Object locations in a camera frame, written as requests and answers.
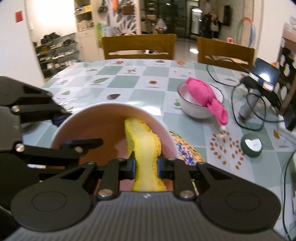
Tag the left wooden chair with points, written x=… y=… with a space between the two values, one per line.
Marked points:
x=150 y=46

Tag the white shelf cabinet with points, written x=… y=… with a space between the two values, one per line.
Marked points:
x=86 y=19

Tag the patterned tablecloth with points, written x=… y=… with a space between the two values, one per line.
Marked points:
x=152 y=85

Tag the pink cloth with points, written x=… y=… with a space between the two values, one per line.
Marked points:
x=205 y=96

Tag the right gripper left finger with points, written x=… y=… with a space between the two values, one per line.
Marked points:
x=111 y=174

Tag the pink ceramic bowl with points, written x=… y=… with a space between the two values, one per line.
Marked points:
x=106 y=121

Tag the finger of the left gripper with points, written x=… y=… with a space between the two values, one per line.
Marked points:
x=30 y=103
x=16 y=175

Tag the wooden chair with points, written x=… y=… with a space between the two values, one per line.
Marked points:
x=222 y=54
x=150 y=46

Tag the shoe rack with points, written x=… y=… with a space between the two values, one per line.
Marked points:
x=55 y=53

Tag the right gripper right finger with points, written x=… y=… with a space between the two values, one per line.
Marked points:
x=177 y=171

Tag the yellow sponge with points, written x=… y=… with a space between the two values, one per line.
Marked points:
x=146 y=147

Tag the brown cabinet with stickers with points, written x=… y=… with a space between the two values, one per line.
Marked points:
x=286 y=83

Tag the colourful woven placemat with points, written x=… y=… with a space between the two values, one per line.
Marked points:
x=186 y=152

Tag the right wooden chair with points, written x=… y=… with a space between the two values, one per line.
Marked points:
x=222 y=54

